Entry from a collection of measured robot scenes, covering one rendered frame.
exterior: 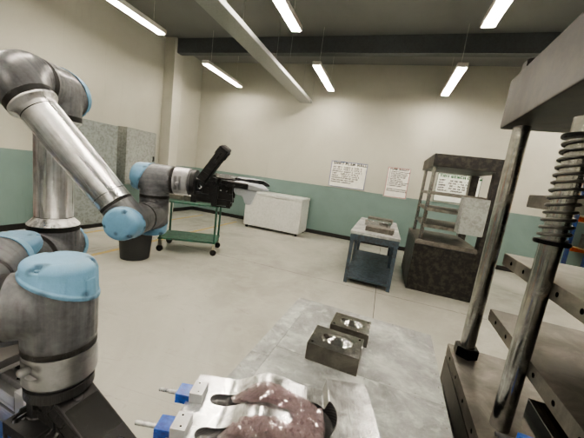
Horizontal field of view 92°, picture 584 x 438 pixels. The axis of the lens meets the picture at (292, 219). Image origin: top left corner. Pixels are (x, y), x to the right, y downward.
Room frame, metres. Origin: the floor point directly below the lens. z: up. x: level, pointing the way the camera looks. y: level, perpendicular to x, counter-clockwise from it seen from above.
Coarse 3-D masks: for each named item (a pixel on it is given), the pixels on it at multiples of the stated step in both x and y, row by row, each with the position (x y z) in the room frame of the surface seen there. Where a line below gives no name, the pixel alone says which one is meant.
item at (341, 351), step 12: (312, 336) 1.05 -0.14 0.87; (324, 336) 1.07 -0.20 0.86; (336, 336) 1.08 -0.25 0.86; (348, 336) 1.08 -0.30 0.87; (312, 348) 1.00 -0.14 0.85; (324, 348) 0.98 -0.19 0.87; (336, 348) 0.99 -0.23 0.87; (348, 348) 1.00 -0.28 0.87; (360, 348) 1.01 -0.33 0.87; (312, 360) 0.99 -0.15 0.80; (324, 360) 0.98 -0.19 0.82; (336, 360) 0.96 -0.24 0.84; (348, 360) 0.95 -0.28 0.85; (348, 372) 0.95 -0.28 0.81
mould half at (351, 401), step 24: (216, 384) 0.75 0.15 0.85; (240, 384) 0.75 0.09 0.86; (288, 384) 0.75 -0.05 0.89; (336, 384) 0.75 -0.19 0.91; (360, 384) 0.76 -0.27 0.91; (192, 408) 0.65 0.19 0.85; (216, 408) 0.66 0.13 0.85; (240, 408) 0.65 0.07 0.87; (264, 408) 0.64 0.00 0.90; (336, 408) 0.66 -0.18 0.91; (360, 408) 0.67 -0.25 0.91; (192, 432) 0.59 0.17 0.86; (336, 432) 0.59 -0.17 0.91; (360, 432) 0.60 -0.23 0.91
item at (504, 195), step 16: (528, 128) 1.18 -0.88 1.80; (512, 144) 1.20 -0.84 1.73; (512, 160) 1.19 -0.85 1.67; (512, 176) 1.18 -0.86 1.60; (512, 192) 1.18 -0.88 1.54; (496, 208) 1.20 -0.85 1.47; (496, 224) 1.19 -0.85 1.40; (496, 240) 1.18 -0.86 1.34; (496, 256) 1.18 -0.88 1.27; (480, 272) 1.20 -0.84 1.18; (480, 288) 1.19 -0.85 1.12; (480, 304) 1.18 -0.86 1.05; (480, 320) 1.18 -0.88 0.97; (464, 336) 1.20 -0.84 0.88; (464, 352) 1.18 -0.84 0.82
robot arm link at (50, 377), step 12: (96, 348) 0.33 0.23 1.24; (24, 360) 0.28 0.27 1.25; (72, 360) 0.30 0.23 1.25; (84, 360) 0.31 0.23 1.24; (96, 360) 0.33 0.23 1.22; (24, 372) 0.28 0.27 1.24; (36, 372) 0.28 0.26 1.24; (48, 372) 0.28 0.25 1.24; (60, 372) 0.29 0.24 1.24; (72, 372) 0.30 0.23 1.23; (84, 372) 0.31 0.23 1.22; (24, 384) 0.28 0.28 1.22; (36, 384) 0.28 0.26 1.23; (48, 384) 0.28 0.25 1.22; (60, 384) 0.29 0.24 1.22; (72, 384) 0.30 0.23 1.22
